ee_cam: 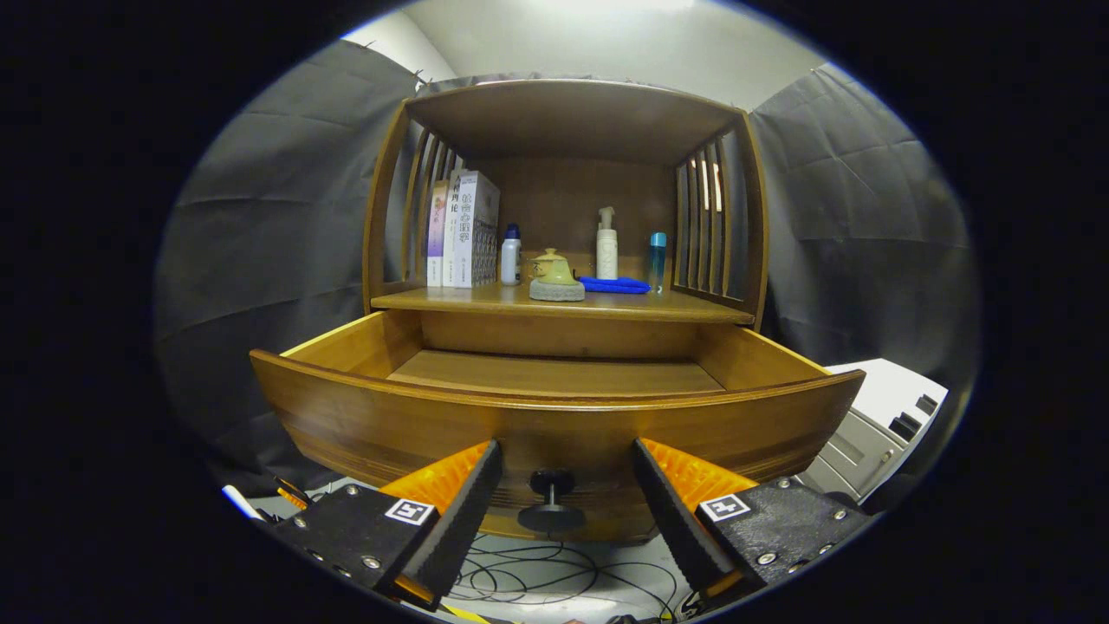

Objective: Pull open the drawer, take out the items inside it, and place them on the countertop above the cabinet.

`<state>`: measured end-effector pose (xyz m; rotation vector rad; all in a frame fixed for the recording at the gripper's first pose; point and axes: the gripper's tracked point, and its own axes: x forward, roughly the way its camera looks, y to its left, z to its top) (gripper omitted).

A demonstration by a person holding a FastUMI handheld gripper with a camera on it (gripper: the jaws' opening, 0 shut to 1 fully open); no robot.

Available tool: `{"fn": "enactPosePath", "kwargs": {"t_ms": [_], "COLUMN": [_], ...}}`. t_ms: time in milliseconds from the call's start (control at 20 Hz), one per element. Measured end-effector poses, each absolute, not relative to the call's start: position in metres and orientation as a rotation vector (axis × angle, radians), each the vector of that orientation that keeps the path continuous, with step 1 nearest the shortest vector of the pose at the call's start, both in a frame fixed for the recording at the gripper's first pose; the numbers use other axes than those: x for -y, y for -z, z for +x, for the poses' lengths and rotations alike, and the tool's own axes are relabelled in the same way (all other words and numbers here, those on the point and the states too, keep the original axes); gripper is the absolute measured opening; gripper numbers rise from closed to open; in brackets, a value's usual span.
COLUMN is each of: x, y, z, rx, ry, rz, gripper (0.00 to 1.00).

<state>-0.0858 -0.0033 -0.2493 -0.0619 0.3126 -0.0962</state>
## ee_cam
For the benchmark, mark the wooden cabinet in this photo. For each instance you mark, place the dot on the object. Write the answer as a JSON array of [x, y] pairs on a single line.
[[572, 121]]

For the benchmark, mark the black orange tool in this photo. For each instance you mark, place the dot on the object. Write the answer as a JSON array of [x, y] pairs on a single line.
[[293, 494]]

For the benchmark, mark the white grey printer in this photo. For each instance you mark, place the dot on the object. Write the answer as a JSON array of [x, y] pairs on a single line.
[[884, 407]]

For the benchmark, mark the white patterned book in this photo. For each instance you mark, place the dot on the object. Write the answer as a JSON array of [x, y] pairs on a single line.
[[476, 230]]

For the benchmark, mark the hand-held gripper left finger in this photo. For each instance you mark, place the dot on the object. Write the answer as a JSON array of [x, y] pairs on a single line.
[[455, 516]]

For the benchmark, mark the white bottle with blue cap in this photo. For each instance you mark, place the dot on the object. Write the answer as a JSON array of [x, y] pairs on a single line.
[[511, 258]]

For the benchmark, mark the white pump bottle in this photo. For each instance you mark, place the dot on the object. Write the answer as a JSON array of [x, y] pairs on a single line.
[[606, 251]]

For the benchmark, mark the black backdrop cloth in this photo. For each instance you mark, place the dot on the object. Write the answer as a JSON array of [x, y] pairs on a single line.
[[277, 260]]

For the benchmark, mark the wooden drawer with black knob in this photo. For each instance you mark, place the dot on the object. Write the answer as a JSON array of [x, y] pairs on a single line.
[[520, 433]]

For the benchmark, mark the yellow lidded tea cup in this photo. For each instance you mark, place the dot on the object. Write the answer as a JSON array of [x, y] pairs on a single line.
[[550, 254]]

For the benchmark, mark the wooden countertop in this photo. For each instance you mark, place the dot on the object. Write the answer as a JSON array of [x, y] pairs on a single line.
[[676, 305]]

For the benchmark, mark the teal slim bottle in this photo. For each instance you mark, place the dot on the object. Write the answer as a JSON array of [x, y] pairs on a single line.
[[658, 260]]

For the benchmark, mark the blue cloth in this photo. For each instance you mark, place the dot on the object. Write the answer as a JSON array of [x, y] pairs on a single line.
[[619, 284]]

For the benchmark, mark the purple book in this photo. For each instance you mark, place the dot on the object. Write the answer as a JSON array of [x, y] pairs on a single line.
[[437, 234]]

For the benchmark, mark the white blue tool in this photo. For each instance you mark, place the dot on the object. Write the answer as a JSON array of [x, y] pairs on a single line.
[[238, 501]]

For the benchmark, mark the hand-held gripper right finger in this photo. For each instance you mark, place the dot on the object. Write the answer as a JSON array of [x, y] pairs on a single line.
[[676, 520]]

